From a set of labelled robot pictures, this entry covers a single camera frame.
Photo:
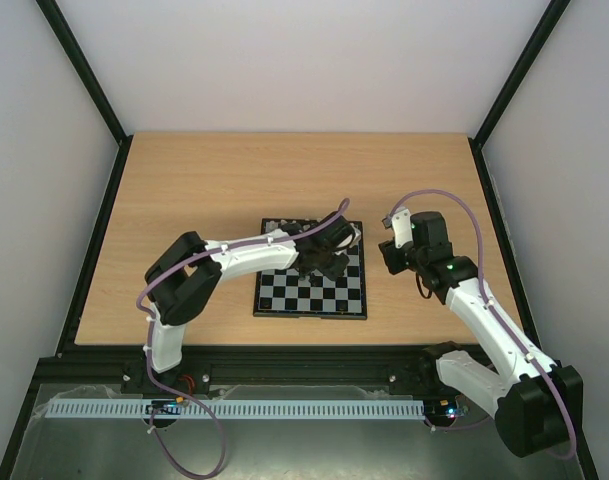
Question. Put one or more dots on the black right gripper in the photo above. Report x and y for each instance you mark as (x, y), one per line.
(393, 256)

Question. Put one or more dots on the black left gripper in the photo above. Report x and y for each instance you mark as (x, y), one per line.
(334, 272)

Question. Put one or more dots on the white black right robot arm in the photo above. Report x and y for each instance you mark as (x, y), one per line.
(535, 403)

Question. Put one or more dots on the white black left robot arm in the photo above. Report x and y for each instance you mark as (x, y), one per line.
(181, 282)

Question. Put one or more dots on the black white chess board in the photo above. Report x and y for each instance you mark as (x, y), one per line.
(282, 293)

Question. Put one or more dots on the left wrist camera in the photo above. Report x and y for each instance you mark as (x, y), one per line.
(353, 238)

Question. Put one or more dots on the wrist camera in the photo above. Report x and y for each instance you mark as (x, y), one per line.
(400, 223)
(353, 238)

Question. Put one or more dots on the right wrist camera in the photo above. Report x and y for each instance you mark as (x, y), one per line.
(400, 223)

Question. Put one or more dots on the light blue cable duct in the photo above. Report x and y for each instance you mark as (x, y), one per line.
(237, 409)

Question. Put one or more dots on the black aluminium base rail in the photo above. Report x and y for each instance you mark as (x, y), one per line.
(401, 370)

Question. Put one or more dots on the black frame post right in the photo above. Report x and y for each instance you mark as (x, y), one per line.
(547, 23)

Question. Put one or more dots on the black frame post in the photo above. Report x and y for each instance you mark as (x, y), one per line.
(60, 27)
(547, 23)

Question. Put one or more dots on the black frame post left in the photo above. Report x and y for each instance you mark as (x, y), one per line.
(60, 27)

